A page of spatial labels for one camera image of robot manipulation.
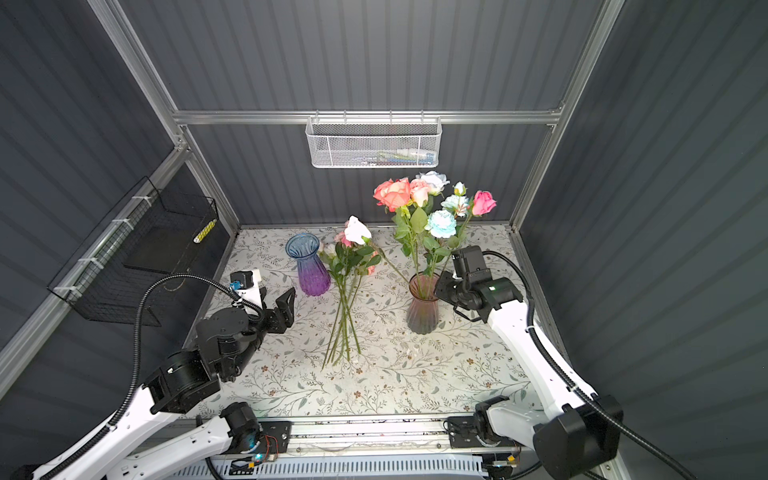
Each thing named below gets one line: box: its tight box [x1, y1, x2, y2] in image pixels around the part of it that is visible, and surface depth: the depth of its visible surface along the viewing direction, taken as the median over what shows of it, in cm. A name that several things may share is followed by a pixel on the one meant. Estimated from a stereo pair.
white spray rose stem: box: [426, 182, 469, 289], surface depth 72 cm
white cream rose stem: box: [344, 215, 410, 286], surface depth 65 cm
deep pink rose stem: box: [373, 178, 403, 213], surface depth 68 cm
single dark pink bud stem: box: [442, 190, 497, 275], surface depth 68 cm
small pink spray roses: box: [319, 231, 381, 369], surface depth 100 cm
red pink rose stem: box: [374, 178, 420, 291], surface depth 68 cm
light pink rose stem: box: [410, 178, 431, 289], surface depth 70 cm
